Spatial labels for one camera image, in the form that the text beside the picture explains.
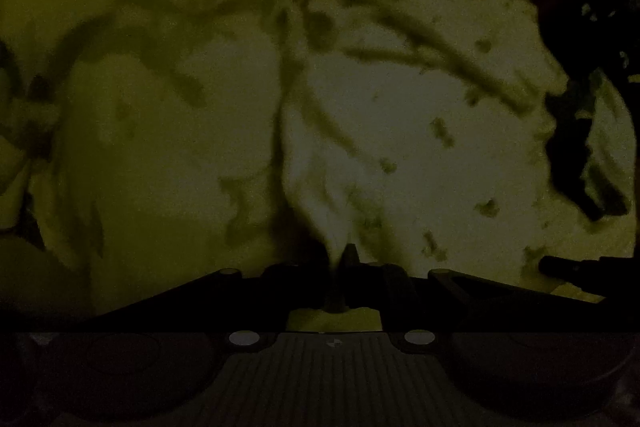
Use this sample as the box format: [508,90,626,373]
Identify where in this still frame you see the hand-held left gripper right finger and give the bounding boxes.
[339,243,608,334]

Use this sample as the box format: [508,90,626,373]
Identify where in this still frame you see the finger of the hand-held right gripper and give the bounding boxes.
[538,255,615,296]

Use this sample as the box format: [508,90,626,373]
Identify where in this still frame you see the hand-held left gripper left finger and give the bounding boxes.
[92,252,332,334]

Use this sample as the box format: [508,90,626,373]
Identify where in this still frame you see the light printed small garment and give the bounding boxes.
[30,0,637,314]

